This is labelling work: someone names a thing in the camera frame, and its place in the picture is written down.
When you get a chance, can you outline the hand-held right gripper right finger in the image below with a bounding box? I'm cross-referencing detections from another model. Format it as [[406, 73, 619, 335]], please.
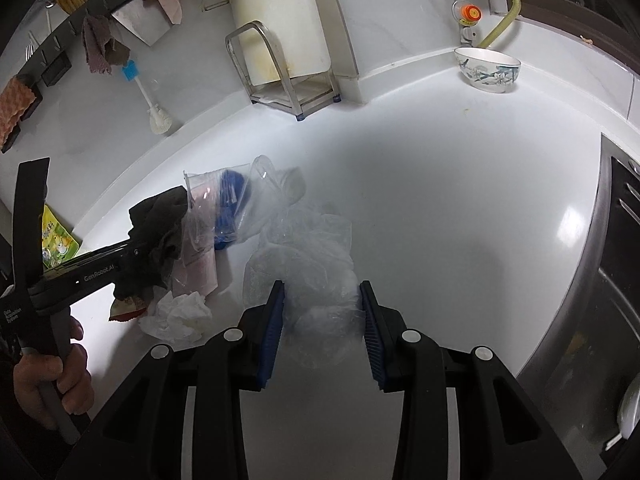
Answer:
[[359, 280, 583, 480]]

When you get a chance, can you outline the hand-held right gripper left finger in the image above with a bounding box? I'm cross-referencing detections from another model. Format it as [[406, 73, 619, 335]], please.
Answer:
[[57, 280, 288, 480]]

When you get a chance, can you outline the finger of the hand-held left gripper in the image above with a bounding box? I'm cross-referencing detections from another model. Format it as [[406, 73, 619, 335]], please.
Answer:
[[116, 244, 150, 281]]

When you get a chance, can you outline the dark brown cloth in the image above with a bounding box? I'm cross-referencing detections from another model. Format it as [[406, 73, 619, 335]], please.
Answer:
[[114, 186, 195, 302]]

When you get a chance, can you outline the white tissue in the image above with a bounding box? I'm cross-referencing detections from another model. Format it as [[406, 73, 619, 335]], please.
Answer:
[[139, 291, 214, 346]]

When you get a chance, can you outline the clear plastic bag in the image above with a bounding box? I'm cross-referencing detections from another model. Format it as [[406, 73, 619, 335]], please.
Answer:
[[242, 204, 367, 370]]

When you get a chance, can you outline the blue strap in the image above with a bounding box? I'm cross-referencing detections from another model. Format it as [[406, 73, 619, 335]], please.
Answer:
[[214, 170, 247, 251]]

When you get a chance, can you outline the person's left hand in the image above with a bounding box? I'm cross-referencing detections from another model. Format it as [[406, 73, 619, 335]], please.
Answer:
[[12, 317, 96, 431]]

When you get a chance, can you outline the green snack packet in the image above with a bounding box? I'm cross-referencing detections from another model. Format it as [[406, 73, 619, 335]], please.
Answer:
[[39, 204, 82, 270]]

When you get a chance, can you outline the red snack wrapper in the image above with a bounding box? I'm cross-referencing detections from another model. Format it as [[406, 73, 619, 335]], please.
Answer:
[[108, 296, 152, 322]]

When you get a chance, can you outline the clear plastic cup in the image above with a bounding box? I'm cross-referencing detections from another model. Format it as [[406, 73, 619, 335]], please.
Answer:
[[182, 154, 307, 256]]

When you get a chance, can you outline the blue white bottle brush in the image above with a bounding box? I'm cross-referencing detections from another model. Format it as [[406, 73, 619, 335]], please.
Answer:
[[122, 60, 174, 136]]

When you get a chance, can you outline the orange sponge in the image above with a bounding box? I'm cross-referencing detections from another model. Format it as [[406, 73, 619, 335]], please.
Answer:
[[0, 76, 39, 146]]

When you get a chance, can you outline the brown hanging cloth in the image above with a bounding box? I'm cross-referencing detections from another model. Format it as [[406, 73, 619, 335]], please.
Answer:
[[82, 14, 132, 76]]

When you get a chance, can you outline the steel cutting board rack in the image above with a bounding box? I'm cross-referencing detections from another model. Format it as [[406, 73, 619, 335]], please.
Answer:
[[225, 21, 342, 122]]

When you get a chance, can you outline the steel cleaver blade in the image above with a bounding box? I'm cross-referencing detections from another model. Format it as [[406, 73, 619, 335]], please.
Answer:
[[111, 0, 174, 46]]

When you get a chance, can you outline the white spoon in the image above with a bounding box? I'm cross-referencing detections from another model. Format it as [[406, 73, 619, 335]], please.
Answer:
[[602, 384, 640, 453]]

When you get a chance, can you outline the white patterned bowl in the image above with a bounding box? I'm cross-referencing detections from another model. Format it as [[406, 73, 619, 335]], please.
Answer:
[[454, 46, 522, 94]]

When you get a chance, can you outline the white cutting board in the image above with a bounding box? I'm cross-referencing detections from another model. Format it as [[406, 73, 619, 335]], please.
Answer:
[[234, 0, 334, 87]]

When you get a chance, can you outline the black wall rail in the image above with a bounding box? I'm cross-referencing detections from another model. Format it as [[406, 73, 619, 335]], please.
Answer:
[[0, 0, 168, 155]]

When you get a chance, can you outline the yellow gas hose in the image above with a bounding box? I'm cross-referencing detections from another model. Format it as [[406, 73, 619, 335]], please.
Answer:
[[476, 0, 522, 51]]

